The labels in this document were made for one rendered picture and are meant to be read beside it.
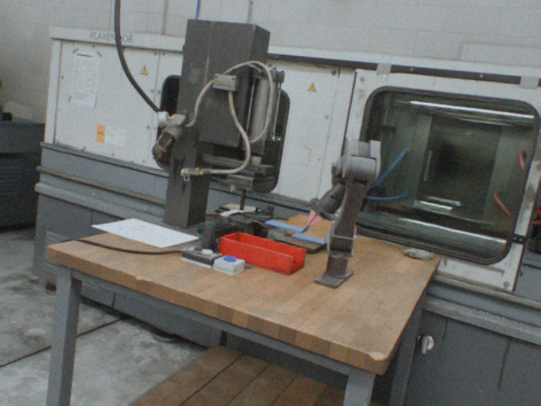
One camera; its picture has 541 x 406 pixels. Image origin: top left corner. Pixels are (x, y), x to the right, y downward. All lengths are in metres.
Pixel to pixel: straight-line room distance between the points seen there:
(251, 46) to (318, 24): 3.04
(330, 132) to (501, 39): 2.31
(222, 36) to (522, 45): 2.95
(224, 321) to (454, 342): 1.27
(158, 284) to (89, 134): 2.01
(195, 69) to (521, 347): 1.65
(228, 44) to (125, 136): 1.36
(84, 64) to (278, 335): 2.42
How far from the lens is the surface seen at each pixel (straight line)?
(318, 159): 2.38
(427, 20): 4.52
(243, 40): 1.80
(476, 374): 2.36
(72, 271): 1.57
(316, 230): 1.99
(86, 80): 3.27
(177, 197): 1.91
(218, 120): 1.81
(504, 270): 2.21
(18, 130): 4.82
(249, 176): 1.77
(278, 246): 1.65
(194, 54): 1.89
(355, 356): 1.15
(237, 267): 1.47
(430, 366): 2.38
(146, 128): 2.93
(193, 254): 1.51
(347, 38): 4.67
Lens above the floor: 1.36
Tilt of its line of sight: 10 degrees down
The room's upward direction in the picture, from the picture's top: 9 degrees clockwise
